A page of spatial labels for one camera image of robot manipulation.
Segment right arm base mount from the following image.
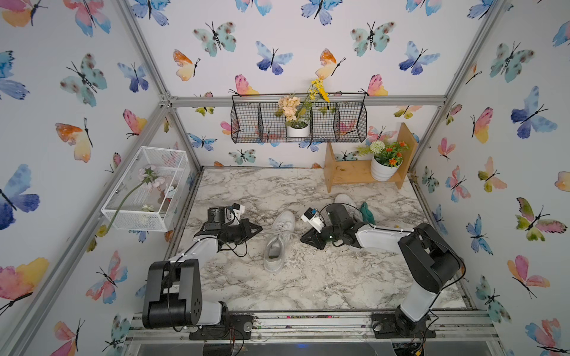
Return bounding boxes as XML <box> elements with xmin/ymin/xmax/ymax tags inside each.
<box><xmin>371</xmin><ymin>308</ymin><xmax>436</xmax><ymax>339</ymax></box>

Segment white pot peach flowers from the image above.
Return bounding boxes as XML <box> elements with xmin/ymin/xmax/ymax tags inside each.
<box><xmin>275</xmin><ymin>78</ymin><xmax>330</xmax><ymax>138</ymax></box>

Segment black wire wall basket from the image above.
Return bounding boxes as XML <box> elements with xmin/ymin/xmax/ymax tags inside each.
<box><xmin>230</xmin><ymin>93</ymin><xmax>368</xmax><ymax>143</ymax></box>

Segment aluminium front rail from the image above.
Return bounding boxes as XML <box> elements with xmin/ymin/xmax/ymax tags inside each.
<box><xmin>125</xmin><ymin>309</ymin><xmax>504</xmax><ymax>355</ymax></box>

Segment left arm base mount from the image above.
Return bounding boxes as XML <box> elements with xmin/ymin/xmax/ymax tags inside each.
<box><xmin>189</xmin><ymin>304</ymin><xmax>254</xmax><ymax>341</ymax></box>

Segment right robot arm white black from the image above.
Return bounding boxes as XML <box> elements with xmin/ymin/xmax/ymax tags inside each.
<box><xmin>301</xmin><ymin>203</ymin><xmax>463</xmax><ymax>324</ymax></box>

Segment wooden shelf stand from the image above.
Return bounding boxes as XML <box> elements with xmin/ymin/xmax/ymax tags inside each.
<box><xmin>324</xmin><ymin>123</ymin><xmax>419</xmax><ymax>193</ymax></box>

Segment white sneaker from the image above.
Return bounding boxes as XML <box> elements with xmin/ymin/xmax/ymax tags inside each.
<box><xmin>334</xmin><ymin>194</ymin><xmax>363</xmax><ymax>222</ymax></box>
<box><xmin>264</xmin><ymin>210</ymin><xmax>295</xmax><ymax>273</ymax></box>

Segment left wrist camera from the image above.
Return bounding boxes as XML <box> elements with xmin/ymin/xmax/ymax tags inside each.
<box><xmin>226</xmin><ymin>203</ymin><xmax>245</xmax><ymax>225</ymax></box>

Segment white pot orange flowers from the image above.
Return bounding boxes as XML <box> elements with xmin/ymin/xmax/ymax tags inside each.
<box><xmin>357</xmin><ymin>140</ymin><xmax>409</xmax><ymax>182</ymax></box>

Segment pink artificial flower stem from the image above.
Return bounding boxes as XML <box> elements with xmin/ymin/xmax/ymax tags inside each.
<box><xmin>86</xmin><ymin>165</ymin><xmax>166</xmax><ymax>253</ymax></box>

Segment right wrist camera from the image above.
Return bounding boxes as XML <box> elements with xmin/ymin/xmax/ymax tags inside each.
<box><xmin>301</xmin><ymin>208</ymin><xmax>325</xmax><ymax>233</ymax></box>

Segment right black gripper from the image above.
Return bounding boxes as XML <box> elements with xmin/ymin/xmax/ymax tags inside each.
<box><xmin>297</xmin><ymin>224</ymin><xmax>341</xmax><ymax>250</ymax></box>

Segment white wire mesh basket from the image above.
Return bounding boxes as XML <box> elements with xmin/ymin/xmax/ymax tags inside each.
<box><xmin>101</xmin><ymin>146</ymin><xmax>190</xmax><ymax>232</ymax></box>

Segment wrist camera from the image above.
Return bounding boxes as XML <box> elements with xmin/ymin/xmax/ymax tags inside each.
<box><xmin>301</xmin><ymin>208</ymin><xmax>325</xmax><ymax>233</ymax></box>
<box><xmin>226</xmin><ymin>203</ymin><xmax>245</xmax><ymax>225</ymax></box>

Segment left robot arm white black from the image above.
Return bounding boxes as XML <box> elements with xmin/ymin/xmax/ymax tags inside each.
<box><xmin>142</xmin><ymin>203</ymin><xmax>263</xmax><ymax>330</ymax></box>

